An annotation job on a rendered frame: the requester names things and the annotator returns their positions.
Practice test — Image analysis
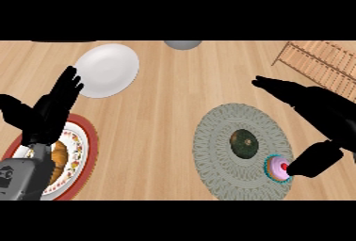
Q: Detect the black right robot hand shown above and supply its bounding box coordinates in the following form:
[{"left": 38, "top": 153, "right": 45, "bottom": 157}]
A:
[{"left": 249, "top": 75, "right": 356, "bottom": 179}]

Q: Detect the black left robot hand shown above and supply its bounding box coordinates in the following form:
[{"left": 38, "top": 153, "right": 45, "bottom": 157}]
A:
[{"left": 0, "top": 65, "right": 85, "bottom": 147}]

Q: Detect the wooden tiered shelf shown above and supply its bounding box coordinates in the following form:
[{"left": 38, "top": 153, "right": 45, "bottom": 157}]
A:
[{"left": 271, "top": 40, "right": 356, "bottom": 103}]

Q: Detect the dark green squash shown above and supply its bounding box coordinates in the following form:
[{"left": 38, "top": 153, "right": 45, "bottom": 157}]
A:
[{"left": 228, "top": 128, "right": 259, "bottom": 160}]

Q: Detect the grey round woven placemat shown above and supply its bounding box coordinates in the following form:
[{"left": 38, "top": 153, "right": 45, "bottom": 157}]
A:
[{"left": 191, "top": 103, "right": 295, "bottom": 201}]

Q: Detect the brown croissant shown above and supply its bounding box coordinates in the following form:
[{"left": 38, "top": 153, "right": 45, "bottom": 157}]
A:
[{"left": 48, "top": 140, "right": 69, "bottom": 185}]

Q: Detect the red rimmed floral plate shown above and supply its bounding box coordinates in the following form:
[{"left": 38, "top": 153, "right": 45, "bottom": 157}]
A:
[{"left": 0, "top": 113, "right": 100, "bottom": 201}]

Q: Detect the white oval plate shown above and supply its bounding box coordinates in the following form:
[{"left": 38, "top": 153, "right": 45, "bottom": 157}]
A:
[{"left": 73, "top": 43, "right": 140, "bottom": 99}]

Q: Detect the pink frosted cupcake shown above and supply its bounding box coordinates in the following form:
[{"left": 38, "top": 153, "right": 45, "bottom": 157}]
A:
[{"left": 262, "top": 153, "right": 293, "bottom": 185}]

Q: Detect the grey round object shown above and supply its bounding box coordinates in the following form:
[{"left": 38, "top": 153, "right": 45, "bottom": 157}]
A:
[{"left": 162, "top": 40, "right": 202, "bottom": 51}]

